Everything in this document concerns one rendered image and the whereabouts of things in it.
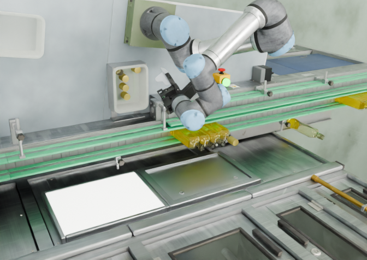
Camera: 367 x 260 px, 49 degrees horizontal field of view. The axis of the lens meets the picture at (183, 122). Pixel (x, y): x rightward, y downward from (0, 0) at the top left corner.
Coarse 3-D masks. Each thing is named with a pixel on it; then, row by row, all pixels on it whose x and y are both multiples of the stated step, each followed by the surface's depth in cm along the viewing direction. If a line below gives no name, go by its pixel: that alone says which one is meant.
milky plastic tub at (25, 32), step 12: (0, 12) 151; (12, 12) 153; (0, 24) 158; (12, 24) 161; (24, 24) 163; (36, 24) 165; (0, 36) 160; (12, 36) 162; (24, 36) 164; (36, 36) 166; (0, 48) 161; (12, 48) 164; (24, 48) 166; (36, 48) 168
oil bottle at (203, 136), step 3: (201, 129) 196; (195, 132) 192; (198, 132) 192; (201, 132) 192; (204, 132) 192; (198, 135) 189; (201, 135) 189; (204, 135) 189; (207, 135) 189; (201, 138) 187; (204, 138) 187; (207, 138) 188; (201, 141) 188; (204, 141) 187; (204, 144) 188
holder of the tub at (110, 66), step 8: (112, 64) 185; (120, 64) 185; (128, 64) 185; (136, 64) 186; (112, 72) 181; (112, 80) 183; (112, 88) 185; (112, 96) 187; (112, 104) 189; (112, 112) 195; (136, 112) 202; (120, 120) 194
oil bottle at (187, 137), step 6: (174, 132) 197; (180, 132) 191; (186, 132) 191; (192, 132) 191; (180, 138) 192; (186, 138) 187; (192, 138) 185; (198, 138) 186; (186, 144) 188; (192, 144) 184
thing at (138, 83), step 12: (132, 72) 192; (144, 72) 189; (132, 84) 194; (144, 84) 192; (120, 96) 193; (132, 96) 197; (144, 96) 194; (120, 108) 191; (132, 108) 192; (144, 108) 194
